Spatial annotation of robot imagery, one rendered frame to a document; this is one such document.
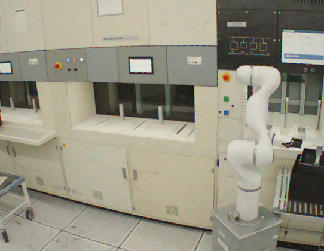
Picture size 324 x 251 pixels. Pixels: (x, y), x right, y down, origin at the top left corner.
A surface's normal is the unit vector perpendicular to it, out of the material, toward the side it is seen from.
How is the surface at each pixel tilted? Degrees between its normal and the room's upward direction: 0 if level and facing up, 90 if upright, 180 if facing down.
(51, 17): 90
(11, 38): 90
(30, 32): 90
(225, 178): 90
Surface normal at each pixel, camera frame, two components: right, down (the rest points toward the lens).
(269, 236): 0.38, 0.29
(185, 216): -0.38, 0.33
